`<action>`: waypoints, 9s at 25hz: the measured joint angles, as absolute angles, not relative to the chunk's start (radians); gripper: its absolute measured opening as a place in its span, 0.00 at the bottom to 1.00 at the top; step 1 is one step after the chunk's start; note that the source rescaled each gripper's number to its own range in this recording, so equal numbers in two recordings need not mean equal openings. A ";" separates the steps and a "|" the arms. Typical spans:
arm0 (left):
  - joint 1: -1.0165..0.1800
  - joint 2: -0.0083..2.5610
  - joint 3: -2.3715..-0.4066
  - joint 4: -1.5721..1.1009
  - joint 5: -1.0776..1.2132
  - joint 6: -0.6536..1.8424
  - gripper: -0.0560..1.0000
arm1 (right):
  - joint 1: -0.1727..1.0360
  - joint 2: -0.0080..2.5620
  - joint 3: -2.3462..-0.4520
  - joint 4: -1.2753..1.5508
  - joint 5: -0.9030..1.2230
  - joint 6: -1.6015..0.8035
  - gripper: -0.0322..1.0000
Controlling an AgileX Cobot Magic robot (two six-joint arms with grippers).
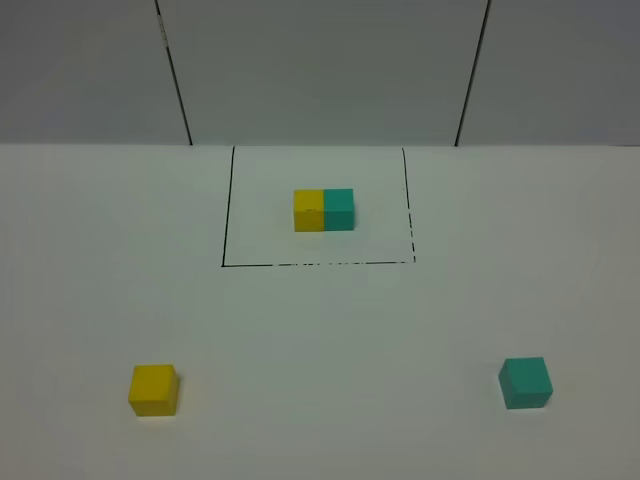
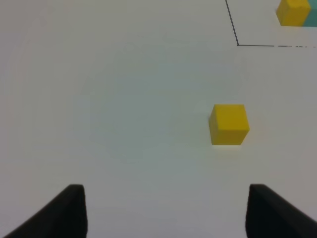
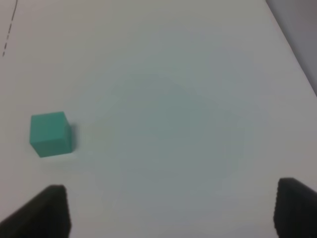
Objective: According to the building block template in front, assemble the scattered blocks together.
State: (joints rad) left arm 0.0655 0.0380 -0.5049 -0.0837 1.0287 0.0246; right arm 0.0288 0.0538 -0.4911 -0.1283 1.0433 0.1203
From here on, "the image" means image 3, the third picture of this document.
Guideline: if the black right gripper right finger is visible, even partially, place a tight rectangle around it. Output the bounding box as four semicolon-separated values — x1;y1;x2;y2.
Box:
273;178;317;238

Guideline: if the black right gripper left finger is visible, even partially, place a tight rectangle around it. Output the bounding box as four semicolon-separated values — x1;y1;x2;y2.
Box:
0;185;71;238

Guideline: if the teal cube block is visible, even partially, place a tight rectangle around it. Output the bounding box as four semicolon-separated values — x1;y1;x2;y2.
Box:
29;112;72;158

